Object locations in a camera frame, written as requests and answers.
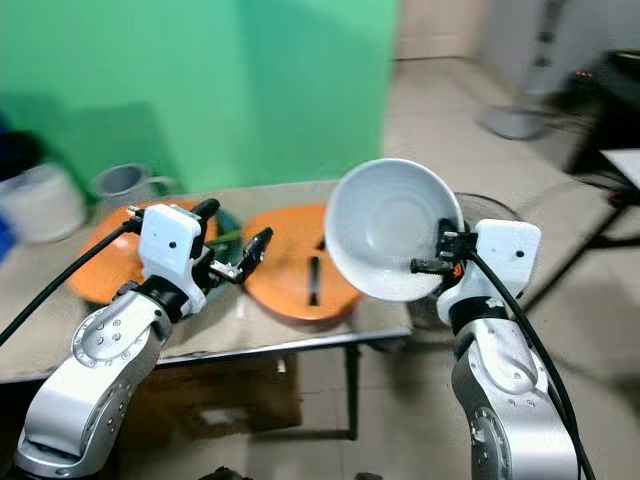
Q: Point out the white ribbed bowl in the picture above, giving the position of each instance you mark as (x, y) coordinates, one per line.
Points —
(380, 220)

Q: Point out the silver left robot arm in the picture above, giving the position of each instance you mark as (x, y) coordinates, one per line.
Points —
(95, 370)

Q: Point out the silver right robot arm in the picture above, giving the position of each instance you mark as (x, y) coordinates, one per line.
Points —
(505, 400)

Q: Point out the green utensil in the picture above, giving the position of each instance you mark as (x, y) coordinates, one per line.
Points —
(226, 232)

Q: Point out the orange plate with black utensils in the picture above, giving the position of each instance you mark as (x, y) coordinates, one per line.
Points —
(290, 285)

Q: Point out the long black utensil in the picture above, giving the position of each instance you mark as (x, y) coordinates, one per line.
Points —
(314, 280)

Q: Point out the short black utensil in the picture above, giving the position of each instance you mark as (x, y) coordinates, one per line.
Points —
(322, 243)

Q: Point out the grey mug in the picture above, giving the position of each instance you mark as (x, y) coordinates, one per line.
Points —
(120, 183)

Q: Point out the blue panel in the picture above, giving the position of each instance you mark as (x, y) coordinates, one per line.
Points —
(5, 235)

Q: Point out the green backdrop screen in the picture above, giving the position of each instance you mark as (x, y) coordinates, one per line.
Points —
(190, 90)

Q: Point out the brown cardboard box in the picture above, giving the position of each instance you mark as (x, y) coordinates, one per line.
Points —
(230, 395)

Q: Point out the orange plate with green utensil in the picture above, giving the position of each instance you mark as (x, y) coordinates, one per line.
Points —
(95, 275)

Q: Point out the grey floor stand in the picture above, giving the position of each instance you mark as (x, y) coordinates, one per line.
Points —
(512, 122)

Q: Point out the white bucket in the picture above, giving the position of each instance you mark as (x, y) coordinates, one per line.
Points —
(45, 205)

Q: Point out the white paper sheet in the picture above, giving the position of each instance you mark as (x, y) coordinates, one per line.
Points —
(625, 168)

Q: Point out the black side table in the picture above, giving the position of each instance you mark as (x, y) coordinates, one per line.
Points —
(610, 100)

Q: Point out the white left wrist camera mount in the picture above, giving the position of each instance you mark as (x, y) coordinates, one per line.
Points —
(172, 240)

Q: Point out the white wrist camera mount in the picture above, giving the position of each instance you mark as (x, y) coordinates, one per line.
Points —
(508, 255)
(172, 240)

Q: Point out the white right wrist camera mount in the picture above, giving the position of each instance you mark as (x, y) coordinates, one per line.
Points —
(508, 255)

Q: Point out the metal table frame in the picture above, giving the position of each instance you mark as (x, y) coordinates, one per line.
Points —
(352, 390)

